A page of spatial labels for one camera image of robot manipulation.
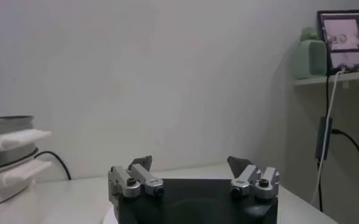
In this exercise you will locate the white shelf board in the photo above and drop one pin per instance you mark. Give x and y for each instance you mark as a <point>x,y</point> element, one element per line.
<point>319,80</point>

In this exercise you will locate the cream electric cooking pot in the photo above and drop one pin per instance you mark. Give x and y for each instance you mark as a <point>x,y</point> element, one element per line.
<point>11,179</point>

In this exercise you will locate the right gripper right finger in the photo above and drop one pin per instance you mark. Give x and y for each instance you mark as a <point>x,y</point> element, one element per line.
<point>249,179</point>

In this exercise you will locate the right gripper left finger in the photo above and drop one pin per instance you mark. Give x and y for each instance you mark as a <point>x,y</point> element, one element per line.
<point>142,178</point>

